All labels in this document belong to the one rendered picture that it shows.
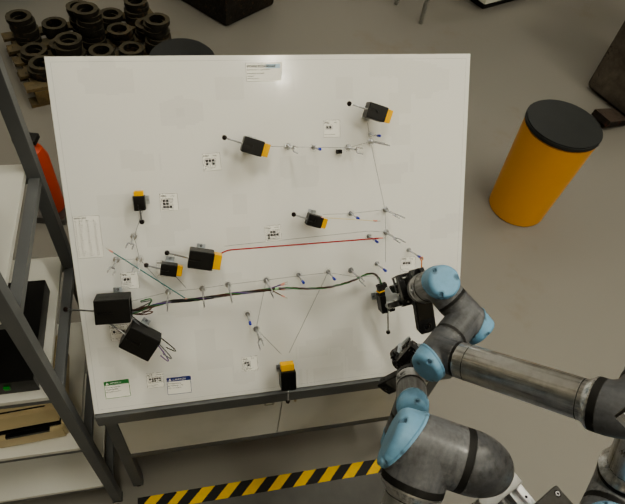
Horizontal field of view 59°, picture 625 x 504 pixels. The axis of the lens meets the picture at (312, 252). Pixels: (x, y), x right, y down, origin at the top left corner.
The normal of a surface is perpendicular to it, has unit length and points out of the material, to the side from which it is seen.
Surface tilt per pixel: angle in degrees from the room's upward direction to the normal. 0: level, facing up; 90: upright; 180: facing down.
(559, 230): 0
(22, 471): 0
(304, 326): 53
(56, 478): 0
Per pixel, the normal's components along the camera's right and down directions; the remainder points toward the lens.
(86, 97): 0.22, 0.25
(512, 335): 0.11, -0.62
